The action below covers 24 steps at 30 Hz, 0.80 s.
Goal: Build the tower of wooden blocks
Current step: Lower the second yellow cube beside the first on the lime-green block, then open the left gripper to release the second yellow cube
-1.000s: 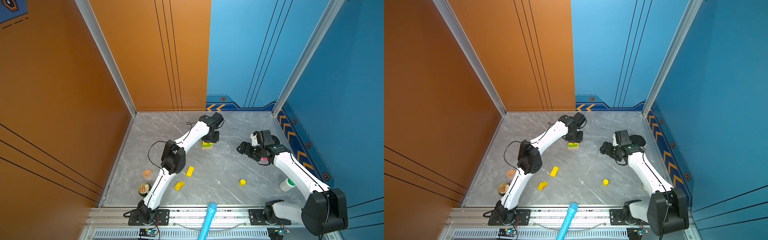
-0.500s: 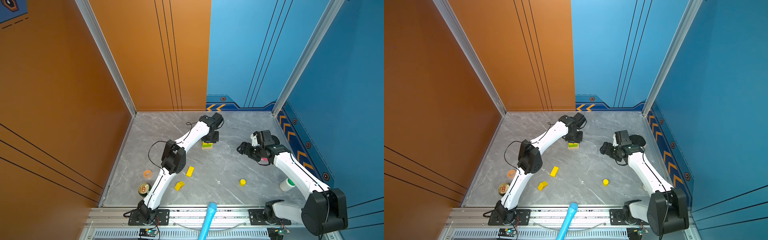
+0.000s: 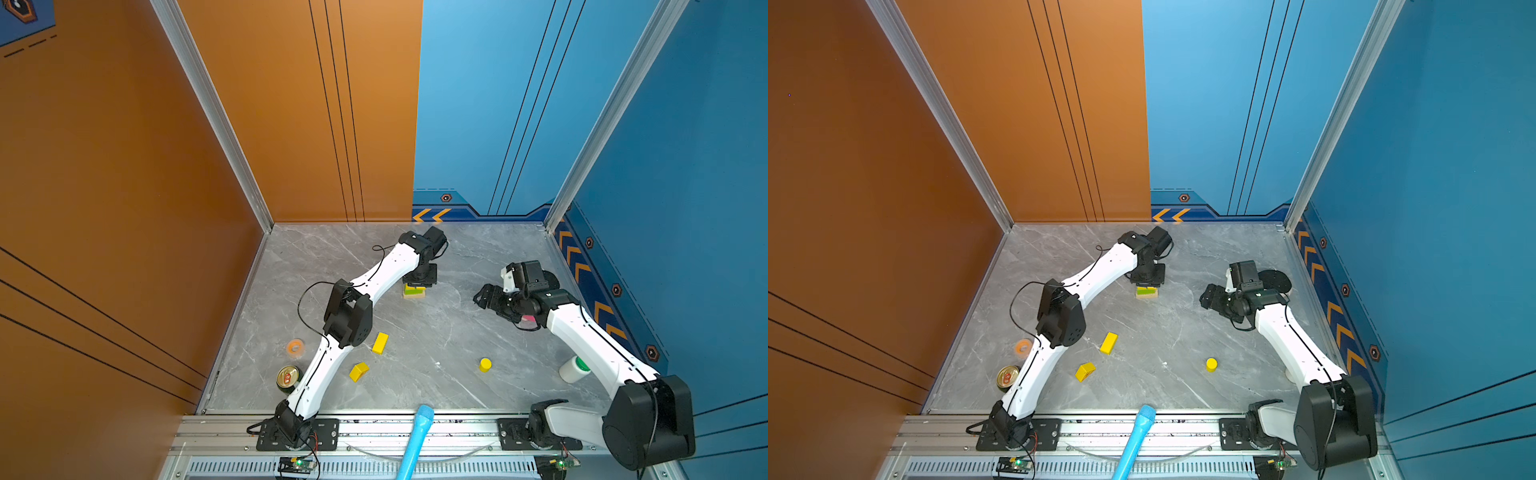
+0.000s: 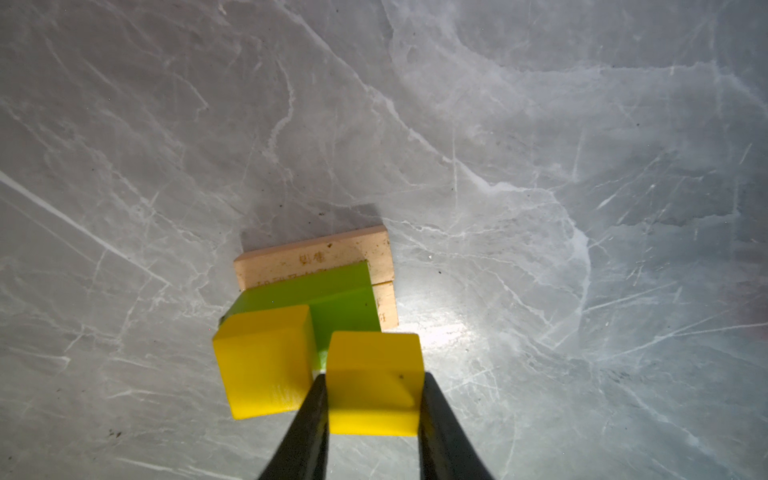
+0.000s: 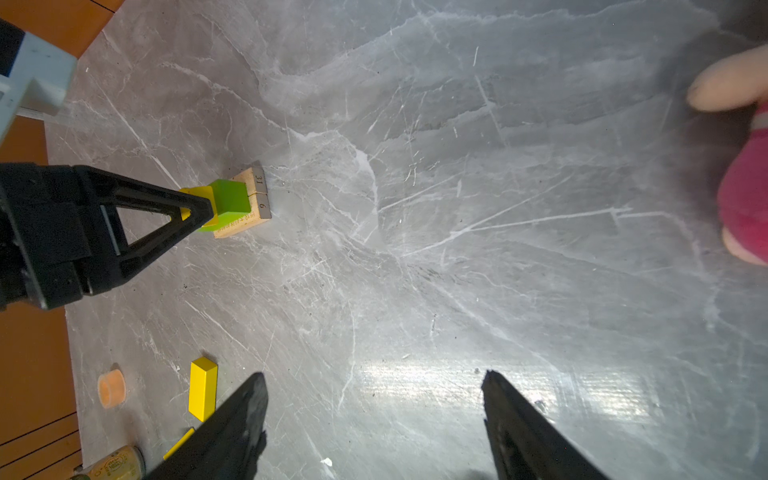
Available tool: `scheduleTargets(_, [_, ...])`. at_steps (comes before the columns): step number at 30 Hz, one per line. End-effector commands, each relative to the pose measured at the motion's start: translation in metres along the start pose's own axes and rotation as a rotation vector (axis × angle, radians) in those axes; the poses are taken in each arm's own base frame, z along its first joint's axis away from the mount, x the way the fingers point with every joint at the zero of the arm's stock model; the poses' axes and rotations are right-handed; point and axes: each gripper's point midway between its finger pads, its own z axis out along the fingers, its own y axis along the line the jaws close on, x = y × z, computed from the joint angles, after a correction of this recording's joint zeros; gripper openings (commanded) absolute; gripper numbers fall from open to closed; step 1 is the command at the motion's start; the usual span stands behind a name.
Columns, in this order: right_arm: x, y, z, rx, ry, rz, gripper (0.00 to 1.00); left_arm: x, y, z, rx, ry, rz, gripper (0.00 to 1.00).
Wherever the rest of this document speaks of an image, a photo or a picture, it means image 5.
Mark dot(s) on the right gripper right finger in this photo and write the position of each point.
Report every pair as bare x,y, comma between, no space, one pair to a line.
523,443

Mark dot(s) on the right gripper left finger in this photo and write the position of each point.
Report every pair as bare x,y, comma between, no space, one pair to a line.
229,444

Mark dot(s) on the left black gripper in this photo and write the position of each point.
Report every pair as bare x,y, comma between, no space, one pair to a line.
126,225

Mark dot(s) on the yellow long block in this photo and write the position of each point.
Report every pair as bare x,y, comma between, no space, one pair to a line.
203,388

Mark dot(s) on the green rectangular block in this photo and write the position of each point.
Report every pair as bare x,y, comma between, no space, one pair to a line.
230,201

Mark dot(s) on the natural wood block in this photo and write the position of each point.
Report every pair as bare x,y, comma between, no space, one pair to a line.
260,213
254,178

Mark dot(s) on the yellow block near front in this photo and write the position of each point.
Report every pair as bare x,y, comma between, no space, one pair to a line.
179,443

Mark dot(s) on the metal tin can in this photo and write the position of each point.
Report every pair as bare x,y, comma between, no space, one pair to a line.
125,463

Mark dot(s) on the small orange cup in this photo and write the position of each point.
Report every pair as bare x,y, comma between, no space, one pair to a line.
111,389

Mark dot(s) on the plush doll pink black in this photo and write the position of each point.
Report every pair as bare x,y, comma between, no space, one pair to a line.
739,81

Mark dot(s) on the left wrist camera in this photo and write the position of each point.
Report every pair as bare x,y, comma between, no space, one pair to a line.
35,75

